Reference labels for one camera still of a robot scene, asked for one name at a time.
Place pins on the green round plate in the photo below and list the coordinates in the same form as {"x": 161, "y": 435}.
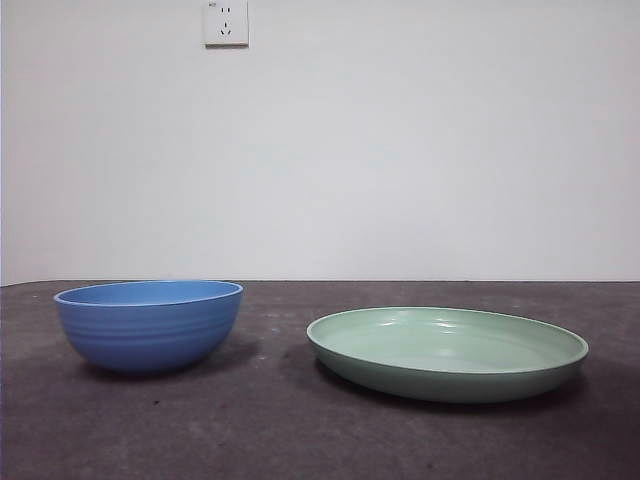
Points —
{"x": 450, "y": 385}

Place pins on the blue ribbed bowl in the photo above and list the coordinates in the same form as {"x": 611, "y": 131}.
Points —
{"x": 150, "y": 335}

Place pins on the white wall socket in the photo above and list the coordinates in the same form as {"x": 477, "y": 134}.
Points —
{"x": 226, "y": 25}

